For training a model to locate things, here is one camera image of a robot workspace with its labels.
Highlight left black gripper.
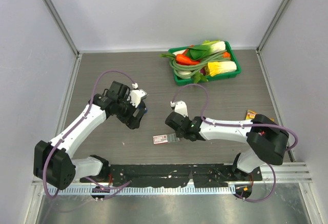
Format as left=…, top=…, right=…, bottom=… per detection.
left=116, top=95, right=146, bottom=129

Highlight blue stapler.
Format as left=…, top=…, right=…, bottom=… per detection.
left=139, top=108, right=148, bottom=113

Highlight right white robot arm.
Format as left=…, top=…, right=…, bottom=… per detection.
left=165, top=112, right=289, bottom=180

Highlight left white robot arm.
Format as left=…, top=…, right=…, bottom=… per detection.
left=33, top=81, right=147, bottom=190

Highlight green plastic tray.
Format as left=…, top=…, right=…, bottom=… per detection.
left=166, top=40, right=241, bottom=86

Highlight toy white radish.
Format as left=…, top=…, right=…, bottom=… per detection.
left=176, top=70, right=192, bottom=79

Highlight toy green long beans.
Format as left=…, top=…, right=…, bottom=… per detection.
left=160, top=51, right=232, bottom=75

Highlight toy napa cabbage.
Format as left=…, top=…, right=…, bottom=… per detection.
left=206, top=61, right=237, bottom=77

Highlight colourful candy bag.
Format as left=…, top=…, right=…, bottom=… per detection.
left=246, top=110, right=257, bottom=119

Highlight toy orange carrot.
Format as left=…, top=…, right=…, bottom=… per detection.
left=175, top=54, right=200, bottom=66

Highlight toy bok choy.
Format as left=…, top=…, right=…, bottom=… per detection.
left=187, top=40, right=226, bottom=60

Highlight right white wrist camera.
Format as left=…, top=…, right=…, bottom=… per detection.
left=170, top=100, right=188, bottom=117

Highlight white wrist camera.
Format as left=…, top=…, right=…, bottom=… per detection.
left=170, top=100, right=188, bottom=117
left=129, top=83, right=148, bottom=108

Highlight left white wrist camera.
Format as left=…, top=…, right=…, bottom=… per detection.
left=129, top=83, right=148, bottom=108

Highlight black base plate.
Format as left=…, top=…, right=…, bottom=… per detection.
left=101, top=162, right=262, bottom=189

